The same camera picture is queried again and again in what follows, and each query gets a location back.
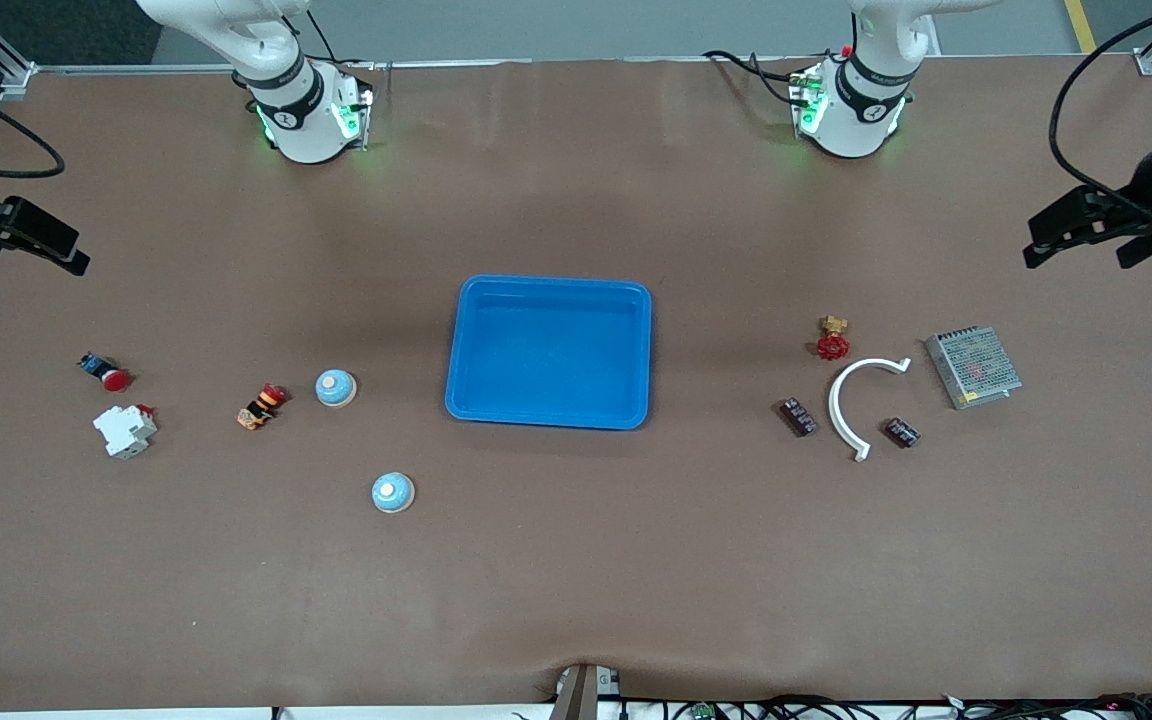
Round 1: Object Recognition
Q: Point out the black arm base cable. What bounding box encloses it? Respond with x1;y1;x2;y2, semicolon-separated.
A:
703;48;802;109

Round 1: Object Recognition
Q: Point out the red push button blue base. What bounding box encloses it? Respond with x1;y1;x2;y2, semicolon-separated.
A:
79;353;131;393

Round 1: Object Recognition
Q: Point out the light blue desk bell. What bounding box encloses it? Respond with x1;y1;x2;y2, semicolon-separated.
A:
372;472;416;515
315;369;358;410

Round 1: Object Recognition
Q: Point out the white circuit breaker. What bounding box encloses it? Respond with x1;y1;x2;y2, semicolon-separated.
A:
93;404;158;459

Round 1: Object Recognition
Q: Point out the orange black emergency stop switch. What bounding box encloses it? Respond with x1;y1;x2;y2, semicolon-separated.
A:
236;383;288;431

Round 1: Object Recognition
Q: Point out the white curved plastic arc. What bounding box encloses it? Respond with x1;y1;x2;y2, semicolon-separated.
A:
828;357;912;462

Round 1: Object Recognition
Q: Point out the brown camera mount bracket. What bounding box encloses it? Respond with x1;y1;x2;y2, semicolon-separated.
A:
549;663;623;720

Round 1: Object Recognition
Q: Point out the blue plastic tray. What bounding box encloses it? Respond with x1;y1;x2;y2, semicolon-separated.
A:
445;275;653;431

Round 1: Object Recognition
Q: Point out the metal mesh power supply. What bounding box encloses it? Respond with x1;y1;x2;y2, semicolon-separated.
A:
925;326;1023;410

